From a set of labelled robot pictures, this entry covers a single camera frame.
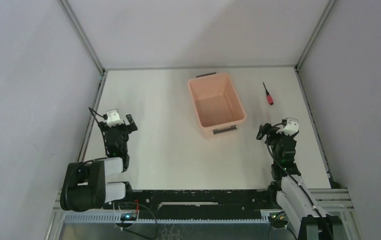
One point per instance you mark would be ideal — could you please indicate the controller circuit board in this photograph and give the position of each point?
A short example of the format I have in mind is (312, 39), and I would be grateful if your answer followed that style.
(128, 217)
(278, 222)

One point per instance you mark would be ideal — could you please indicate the left controller circuit board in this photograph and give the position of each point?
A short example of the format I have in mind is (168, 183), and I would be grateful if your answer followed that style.
(128, 217)

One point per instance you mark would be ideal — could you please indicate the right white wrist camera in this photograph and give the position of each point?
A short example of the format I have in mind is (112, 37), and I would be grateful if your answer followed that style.
(290, 127)

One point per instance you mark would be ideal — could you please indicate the right controller circuit board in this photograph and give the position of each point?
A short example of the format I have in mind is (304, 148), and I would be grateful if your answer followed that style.
(278, 222)

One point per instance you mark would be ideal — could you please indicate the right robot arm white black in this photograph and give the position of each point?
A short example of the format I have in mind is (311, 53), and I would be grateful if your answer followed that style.
(288, 190)

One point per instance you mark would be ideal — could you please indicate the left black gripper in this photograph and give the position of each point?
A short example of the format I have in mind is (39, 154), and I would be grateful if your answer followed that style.
(117, 129)

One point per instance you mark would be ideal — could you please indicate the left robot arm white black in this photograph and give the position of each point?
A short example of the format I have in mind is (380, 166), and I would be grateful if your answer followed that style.
(85, 187)

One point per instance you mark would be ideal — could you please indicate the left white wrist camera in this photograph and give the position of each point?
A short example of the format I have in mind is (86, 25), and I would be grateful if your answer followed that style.
(113, 118)

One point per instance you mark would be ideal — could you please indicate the red black screwdriver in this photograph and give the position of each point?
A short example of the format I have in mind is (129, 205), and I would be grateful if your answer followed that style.
(268, 96)

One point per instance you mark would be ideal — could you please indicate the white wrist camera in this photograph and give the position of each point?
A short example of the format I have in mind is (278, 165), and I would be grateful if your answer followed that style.
(113, 118)
(290, 127)

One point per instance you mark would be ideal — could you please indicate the pink plastic bin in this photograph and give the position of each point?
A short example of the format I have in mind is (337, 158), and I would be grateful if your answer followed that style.
(217, 104)

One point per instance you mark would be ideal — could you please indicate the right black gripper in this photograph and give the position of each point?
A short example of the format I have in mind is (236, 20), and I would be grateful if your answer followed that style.
(271, 130)

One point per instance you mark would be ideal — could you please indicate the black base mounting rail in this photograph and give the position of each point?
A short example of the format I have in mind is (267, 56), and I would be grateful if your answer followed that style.
(222, 204)

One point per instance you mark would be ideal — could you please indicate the perforated metal cable tray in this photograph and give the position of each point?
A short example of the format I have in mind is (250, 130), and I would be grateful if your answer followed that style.
(110, 217)

